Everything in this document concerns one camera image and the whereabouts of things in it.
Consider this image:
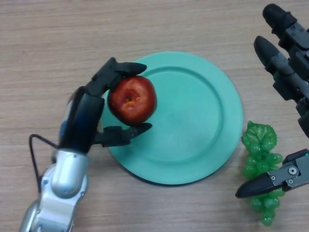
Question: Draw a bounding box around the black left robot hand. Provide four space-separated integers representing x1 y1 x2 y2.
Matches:
59 57 153 154

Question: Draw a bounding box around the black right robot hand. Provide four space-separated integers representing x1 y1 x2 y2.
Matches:
235 3 309 199

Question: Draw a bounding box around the red apple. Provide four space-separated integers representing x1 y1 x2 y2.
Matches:
107 75 157 126

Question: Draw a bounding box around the green round plate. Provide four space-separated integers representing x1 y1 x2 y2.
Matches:
100 50 243 186

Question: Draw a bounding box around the green plastic grape bunch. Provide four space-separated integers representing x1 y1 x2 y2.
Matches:
242 120 283 227

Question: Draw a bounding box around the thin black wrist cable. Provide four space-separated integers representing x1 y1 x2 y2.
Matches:
28 134 60 194

